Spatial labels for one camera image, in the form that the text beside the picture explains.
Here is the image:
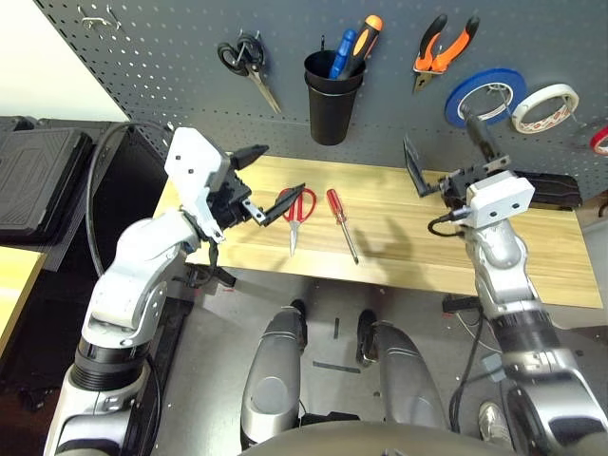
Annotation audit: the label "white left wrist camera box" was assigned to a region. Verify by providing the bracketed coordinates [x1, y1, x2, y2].
[164, 126, 234, 241]

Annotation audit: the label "silver left robot leg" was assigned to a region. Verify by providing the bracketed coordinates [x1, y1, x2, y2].
[239, 299, 309, 450]

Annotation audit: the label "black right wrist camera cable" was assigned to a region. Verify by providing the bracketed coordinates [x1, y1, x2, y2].
[427, 207, 472, 238]

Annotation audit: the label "white tape roll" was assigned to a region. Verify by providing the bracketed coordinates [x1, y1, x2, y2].
[511, 84, 580, 136]

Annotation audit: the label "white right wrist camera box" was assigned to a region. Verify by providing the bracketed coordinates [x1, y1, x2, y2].
[465, 171, 537, 229]

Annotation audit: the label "black table bracket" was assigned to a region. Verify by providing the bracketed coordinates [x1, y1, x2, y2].
[442, 294, 484, 314]
[173, 263, 238, 291]

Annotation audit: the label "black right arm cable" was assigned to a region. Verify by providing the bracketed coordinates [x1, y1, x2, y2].
[448, 308, 500, 433]

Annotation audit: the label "orange black handled screwdriver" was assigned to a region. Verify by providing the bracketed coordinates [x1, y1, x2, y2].
[337, 13, 384, 80]

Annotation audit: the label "grey robot torso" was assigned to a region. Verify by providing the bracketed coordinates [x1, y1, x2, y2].
[239, 420, 519, 456]

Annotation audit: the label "blue tape roll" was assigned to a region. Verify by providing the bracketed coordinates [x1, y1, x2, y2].
[445, 66, 527, 128]

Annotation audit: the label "steel tape peg hook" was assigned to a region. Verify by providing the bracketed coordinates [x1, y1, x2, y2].
[486, 83, 515, 118]

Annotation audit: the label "silver bystander sneaker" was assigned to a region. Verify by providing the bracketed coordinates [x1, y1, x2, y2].
[477, 401, 514, 447]

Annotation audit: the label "light wooden side table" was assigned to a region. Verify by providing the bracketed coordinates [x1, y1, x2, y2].
[0, 245, 48, 357]

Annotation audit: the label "red handled scissors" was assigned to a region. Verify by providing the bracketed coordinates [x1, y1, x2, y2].
[277, 186, 317, 257]

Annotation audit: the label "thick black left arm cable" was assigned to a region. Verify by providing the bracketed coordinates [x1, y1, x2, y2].
[85, 122, 175, 279]

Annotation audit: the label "red handled screwdriver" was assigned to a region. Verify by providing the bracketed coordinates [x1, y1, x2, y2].
[325, 188, 360, 265]

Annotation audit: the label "silver right robot leg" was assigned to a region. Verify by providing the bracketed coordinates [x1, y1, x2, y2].
[356, 308, 447, 428]

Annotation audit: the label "silver robot leg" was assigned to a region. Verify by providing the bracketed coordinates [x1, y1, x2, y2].
[239, 299, 309, 450]
[356, 308, 447, 428]

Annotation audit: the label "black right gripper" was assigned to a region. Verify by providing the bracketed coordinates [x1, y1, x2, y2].
[402, 104, 512, 210]

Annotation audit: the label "long black floor tape strip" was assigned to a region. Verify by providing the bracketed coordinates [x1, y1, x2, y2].
[313, 360, 363, 374]

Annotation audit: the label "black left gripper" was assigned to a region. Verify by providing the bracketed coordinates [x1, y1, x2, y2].
[207, 144, 306, 229]

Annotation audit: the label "red tape roll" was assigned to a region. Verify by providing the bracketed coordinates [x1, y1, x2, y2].
[589, 125, 608, 156]

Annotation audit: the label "small grey floor box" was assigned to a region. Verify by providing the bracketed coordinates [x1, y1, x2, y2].
[482, 353, 505, 383]

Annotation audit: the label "orange black pliers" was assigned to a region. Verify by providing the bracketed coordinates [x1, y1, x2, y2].
[411, 13, 481, 95]

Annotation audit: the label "grey metal pegboard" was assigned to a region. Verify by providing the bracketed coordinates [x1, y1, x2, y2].
[32, 0, 608, 200]

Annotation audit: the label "black flight case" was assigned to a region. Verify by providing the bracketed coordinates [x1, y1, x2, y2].
[0, 117, 172, 276]

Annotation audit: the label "blue handled screwdriver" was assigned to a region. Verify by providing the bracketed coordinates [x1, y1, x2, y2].
[329, 28, 357, 81]

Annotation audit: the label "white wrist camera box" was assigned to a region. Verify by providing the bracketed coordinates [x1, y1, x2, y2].
[465, 171, 537, 229]
[164, 126, 234, 241]

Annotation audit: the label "black handled scissors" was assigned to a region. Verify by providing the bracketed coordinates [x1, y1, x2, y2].
[217, 28, 282, 115]

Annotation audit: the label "black ribbed plastic case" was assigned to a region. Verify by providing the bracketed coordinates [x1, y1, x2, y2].
[0, 116, 94, 246]

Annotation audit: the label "double steel peg hook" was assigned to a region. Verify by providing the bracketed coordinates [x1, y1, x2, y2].
[78, 4, 123, 32]

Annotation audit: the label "black plastic cup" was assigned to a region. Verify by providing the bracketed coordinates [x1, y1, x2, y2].
[303, 49, 367, 146]

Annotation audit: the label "long steel peg hook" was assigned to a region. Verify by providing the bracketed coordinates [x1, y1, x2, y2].
[567, 111, 604, 139]

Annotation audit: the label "flat black tool case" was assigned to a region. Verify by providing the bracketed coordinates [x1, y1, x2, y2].
[515, 171, 583, 212]

